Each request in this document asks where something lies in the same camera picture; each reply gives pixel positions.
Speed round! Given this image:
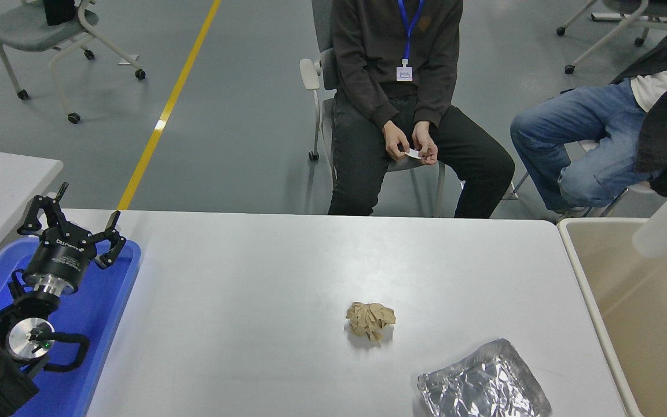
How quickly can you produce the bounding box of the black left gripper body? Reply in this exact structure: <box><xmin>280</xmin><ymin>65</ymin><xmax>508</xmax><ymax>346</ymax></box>
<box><xmin>23</xmin><ymin>224</ymin><xmax>98</xmax><ymax>287</ymax></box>

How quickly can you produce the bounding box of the foil tray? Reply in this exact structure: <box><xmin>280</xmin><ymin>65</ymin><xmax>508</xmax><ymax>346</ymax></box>
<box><xmin>417</xmin><ymin>339</ymin><xmax>554</xmax><ymax>417</ymax></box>

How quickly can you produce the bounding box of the person's left hand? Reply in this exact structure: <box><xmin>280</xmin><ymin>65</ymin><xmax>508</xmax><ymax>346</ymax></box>
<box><xmin>412</xmin><ymin>120</ymin><xmax>439</xmax><ymax>166</ymax></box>

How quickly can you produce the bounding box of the person's right hand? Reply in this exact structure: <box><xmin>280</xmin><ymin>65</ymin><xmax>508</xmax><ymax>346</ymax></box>
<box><xmin>383</xmin><ymin>120</ymin><xmax>411</xmax><ymax>161</ymax></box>

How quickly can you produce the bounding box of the blue plastic tray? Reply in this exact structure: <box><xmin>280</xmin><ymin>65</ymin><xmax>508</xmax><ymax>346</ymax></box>
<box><xmin>0</xmin><ymin>237</ymin><xmax>142</xmax><ymax>417</ymax></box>

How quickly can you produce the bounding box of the pale metal-legged chair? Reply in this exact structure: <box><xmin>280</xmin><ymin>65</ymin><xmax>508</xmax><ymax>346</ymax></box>
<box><xmin>501</xmin><ymin>138</ymin><xmax>667</xmax><ymax>228</ymax></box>

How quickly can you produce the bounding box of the large pale bin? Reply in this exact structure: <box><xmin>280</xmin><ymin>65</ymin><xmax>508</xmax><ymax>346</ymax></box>
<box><xmin>558</xmin><ymin>217</ymin><xmax>667</xmax><ymax>417</ymax></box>

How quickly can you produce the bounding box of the person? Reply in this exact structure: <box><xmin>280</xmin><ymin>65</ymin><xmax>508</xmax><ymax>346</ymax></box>
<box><xmin>510</xmin><ymin>12</ymin><xmax>667</xmax><ymax>220</ymax></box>
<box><xmin>328</xmin><ymin>0</ymin><xmax>516</xmax><ymax>220</ymax></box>

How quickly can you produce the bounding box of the grey wheeled chair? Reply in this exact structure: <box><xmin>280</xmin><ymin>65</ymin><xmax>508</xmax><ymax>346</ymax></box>
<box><xmin>556</xmin><ymin>0</ymin><xmax>667</xmax><ymax>75</ymax></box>
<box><xmin>0</xmin><ymin>0</ymin><xmax>146</xmax><ymax>125</ymax></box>

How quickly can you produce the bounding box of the black bag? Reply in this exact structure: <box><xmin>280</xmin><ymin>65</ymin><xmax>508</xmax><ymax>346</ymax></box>
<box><xmin>43</xmin><ymin>0</ymin><xmax>78</xmax><ymax>27</ymax></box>

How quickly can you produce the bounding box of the grey office chair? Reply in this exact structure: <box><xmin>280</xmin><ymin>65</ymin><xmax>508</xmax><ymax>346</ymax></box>
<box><xmin>300</xmin><ymin>0</ymin><xmax>447</xmax><ymax>218</ymax></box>

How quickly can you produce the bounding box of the crumpled tan paper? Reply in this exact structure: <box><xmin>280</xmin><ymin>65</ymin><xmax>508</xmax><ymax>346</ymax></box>
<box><xmin>346</xmin><ymin>302</ymin><xmax>397</xmax><ymax>348</ymax></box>

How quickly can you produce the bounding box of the blue lanyard with badge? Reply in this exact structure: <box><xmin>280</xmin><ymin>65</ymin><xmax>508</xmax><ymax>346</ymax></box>
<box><xmin>396</xmin><ymin>0</ymin><xmax>426</xmax><ymax>82</ymax></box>

